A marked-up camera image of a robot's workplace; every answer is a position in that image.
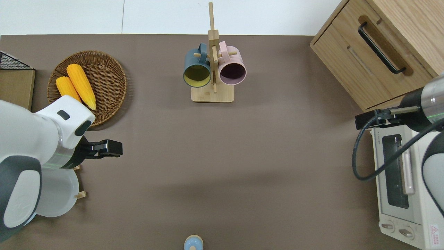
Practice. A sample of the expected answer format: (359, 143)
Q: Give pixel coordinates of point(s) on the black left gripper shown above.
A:
(109, 147)

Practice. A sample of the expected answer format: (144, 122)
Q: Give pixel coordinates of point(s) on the wooden plate rack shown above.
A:
(80, 194)

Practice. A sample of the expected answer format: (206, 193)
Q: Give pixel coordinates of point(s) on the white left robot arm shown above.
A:
(24, 139)

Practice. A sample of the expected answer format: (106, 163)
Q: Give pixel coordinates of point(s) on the white toaster oven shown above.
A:
(393, 208)

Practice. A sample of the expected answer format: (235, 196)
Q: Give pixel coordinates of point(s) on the yellow corn cob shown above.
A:
(81, 85)
(66, 88)

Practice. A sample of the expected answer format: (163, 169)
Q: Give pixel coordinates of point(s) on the wooden cabinet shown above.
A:
(347, 59)

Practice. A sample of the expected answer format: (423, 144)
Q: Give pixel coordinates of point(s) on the blue dome bell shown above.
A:
(193, 243)

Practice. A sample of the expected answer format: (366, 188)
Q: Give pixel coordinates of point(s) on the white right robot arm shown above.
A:
(432, 104)

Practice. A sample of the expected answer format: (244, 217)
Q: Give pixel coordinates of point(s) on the brown wicker basket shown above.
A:
(109, 86)

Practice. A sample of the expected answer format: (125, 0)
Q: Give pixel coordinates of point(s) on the dark blue mug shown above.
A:
(196, 64)

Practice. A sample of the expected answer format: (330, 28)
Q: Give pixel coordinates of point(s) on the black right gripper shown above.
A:
(367, 119)

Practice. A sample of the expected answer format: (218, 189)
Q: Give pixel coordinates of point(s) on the pink mug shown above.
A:
(231, 66)

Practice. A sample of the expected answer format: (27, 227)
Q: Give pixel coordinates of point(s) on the gray plate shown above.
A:
(57, 192)

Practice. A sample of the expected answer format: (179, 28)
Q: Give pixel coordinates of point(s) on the wooden mug tree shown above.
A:
(213, 93)

